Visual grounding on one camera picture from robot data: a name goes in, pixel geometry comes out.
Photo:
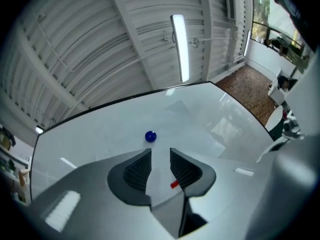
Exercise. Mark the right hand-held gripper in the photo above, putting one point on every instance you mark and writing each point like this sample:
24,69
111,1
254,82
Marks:
287,174

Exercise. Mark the white panel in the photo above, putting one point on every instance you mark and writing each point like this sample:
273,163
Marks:
303,96

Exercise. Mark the white ceiling pipe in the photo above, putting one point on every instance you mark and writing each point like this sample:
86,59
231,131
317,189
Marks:
57,59

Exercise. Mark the large glass window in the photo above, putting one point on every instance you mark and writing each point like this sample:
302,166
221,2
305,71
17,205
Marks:
265,21

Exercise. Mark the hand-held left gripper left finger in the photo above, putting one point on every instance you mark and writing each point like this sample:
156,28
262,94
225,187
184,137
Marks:
82,191

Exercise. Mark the round blue magnet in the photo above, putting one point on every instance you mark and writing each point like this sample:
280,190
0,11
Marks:
150,136

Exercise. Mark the small square ceiling light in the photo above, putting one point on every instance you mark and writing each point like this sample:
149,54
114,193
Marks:
39,130

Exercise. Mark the small red rectangular magnet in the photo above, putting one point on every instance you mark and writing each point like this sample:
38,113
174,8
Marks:
174,184

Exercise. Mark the long white ceiling light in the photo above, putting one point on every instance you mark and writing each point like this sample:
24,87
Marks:
181,46

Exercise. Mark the narrow white ceiling light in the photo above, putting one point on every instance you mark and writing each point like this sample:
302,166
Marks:
247,44

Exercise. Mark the white whiteboard with black frame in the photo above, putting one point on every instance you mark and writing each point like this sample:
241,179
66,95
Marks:
112,124

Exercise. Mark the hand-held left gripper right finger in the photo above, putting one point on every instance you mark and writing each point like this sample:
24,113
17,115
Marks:
225,189

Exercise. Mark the white chair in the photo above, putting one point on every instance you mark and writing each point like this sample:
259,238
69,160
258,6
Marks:
273,116

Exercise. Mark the white box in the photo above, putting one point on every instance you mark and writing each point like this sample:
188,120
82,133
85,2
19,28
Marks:
275,90

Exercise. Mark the shelf with plants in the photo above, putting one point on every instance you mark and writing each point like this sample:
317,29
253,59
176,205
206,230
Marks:
10,164

